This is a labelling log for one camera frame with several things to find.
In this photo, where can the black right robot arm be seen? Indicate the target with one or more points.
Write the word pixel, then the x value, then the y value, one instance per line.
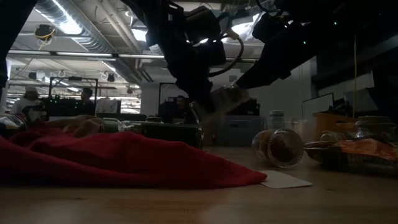
pixel 326 25

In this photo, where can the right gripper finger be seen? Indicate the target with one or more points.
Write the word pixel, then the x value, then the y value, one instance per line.
pixel 261 81
pixel 256 71

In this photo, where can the orange spice packet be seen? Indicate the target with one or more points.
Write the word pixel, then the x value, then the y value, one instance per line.
pixel 357 152

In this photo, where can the clear plastic bin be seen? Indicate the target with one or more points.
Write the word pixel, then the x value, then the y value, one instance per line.
pixel 298 130

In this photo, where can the white board panel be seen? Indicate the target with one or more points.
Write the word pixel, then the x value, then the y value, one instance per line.
pixel 318 105

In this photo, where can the person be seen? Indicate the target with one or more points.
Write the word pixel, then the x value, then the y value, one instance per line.
pixel 88 104
pixel 26 107

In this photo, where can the beige cloth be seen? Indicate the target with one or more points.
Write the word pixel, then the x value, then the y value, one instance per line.
pixel 81 126

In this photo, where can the yellow plastic bin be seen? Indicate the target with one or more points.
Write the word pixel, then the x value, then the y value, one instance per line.
pixel 329 123

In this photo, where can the black monitor box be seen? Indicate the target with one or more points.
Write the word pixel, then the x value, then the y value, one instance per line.
pixel 252 109

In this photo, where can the horizontal ceiling rail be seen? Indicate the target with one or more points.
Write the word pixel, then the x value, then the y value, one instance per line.
pixel 84 54

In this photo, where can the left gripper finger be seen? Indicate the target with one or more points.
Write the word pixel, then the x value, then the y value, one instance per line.
pixel 209 96
pixel 194 91

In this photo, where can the black stand frame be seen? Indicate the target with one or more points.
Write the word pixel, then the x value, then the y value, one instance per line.
pixel 73 79
pixel 160 93

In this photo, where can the green-capped spice jar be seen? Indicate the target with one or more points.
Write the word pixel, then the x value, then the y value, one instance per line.
pixel 174 135

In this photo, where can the white card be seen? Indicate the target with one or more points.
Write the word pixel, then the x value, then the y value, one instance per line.
pixel 286 180

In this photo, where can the red cloth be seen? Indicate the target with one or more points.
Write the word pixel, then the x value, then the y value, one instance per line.
pixel 124 161

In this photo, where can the smoky grey plastic bin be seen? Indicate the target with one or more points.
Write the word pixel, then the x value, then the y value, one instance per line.
pixel 255 133

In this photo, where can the small glass spice jar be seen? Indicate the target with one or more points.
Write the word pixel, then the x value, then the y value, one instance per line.
pixel 373 127
pixel 331 137
pixel 280 149

